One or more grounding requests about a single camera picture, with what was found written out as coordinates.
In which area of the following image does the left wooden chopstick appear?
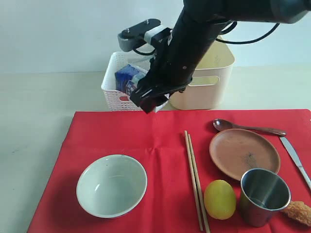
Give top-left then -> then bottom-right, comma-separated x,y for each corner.
184,131 -> 203,231

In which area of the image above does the silver table knife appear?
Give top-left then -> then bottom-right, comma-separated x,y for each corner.
280,136 -> 311,189

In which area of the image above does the brown round plate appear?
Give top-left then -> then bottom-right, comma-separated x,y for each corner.
209,129 -> 281,181

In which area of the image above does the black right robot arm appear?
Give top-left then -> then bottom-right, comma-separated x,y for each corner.
129,0 -> 311,113

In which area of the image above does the wooden chopstick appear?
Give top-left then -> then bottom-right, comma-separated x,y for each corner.
188,134 -> 210,233
184,131 -> 203,231

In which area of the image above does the right wooden chopstick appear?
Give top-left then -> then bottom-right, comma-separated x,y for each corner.
188,134 -> 210,233

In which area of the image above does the blue white milk carton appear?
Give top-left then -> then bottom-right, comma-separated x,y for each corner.
115,64 -> 148,96

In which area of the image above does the red sausage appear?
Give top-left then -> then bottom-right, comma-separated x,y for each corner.
119,96 -> 129,101

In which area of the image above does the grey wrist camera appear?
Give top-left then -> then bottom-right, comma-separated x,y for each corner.
118,18 -> 171,52

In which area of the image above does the dark wooden spoon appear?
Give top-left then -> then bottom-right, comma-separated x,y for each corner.
212,118 -> 287,136

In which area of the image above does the stainless steel cup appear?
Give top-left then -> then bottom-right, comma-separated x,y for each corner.
239,168 -> 291,227

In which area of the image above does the fried chicken piece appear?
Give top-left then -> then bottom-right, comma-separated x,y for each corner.
281,201 -> 311,227

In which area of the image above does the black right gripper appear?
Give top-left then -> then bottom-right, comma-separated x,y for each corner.
130,26 -> 216,114

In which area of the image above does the yellow lemon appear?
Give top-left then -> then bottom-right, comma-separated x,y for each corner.
204,180 -> 237,220

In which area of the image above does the pale green bowl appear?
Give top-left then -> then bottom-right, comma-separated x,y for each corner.
76,154 -> 148,218

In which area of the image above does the white perforated basket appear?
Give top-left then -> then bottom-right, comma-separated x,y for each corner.
101,51 -> 170,114

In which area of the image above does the red tablecloth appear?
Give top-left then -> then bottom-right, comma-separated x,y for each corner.
28,110 -> 311,233

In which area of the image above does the cream plastic bin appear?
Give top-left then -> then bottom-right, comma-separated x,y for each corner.
170,41 -> 235,110

